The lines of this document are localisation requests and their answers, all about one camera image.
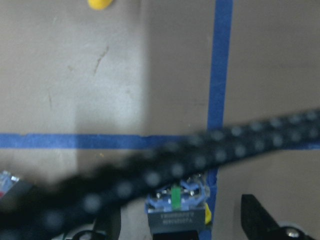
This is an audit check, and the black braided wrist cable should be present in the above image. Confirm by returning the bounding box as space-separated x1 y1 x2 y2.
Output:
0 107 320 240

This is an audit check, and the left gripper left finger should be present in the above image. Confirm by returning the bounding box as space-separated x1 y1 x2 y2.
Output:
93 208 121 240

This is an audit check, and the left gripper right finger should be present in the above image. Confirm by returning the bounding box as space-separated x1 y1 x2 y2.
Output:
241 194 280 240

